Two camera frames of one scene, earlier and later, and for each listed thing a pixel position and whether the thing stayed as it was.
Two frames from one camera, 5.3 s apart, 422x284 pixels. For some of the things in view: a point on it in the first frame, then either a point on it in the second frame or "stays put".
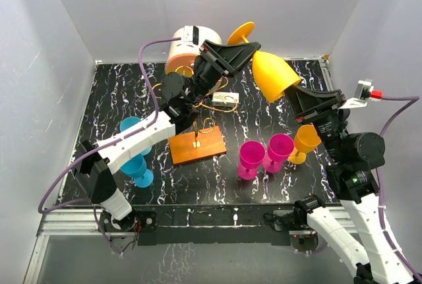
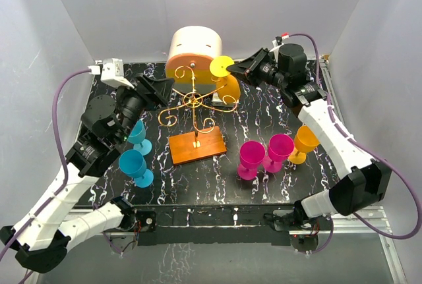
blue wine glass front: x=136 y=167 stays put
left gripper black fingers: x=229 y=58 → x=157 y=92
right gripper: x=306 y=103 → x=246 y=66
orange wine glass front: x=306 y=140 stays put
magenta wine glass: x=280 y=146 stays put
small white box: x=225 y=99 stays put
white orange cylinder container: x=182 y=55 stays put
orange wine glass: x=272 y=76 → x=227 y=87
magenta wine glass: x=251 y=153 stays put
